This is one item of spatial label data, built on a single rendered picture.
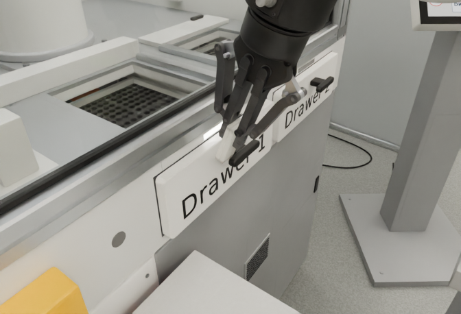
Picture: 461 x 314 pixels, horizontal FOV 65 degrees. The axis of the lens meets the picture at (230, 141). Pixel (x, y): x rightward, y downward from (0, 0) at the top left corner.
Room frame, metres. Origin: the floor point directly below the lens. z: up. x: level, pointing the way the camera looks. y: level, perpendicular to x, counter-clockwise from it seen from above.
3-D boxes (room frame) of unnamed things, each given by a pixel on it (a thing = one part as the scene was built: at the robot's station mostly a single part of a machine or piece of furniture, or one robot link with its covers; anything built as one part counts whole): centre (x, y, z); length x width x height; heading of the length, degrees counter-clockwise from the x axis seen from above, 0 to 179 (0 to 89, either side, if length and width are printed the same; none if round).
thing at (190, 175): (0.48, 0.01, 0.87); 0.29 x 0.02 x 0.11; 145
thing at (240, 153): (0.47, -0.01, 0.91); 0.07 x 0.04 x 0.01; 145
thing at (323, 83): (0.73, -0.19, 0.91); 0.07 x 0.04 x 0.01; 145
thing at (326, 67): (0.74, -0.17, 0.87); 0.29 x 0.02 x 0.11; 145
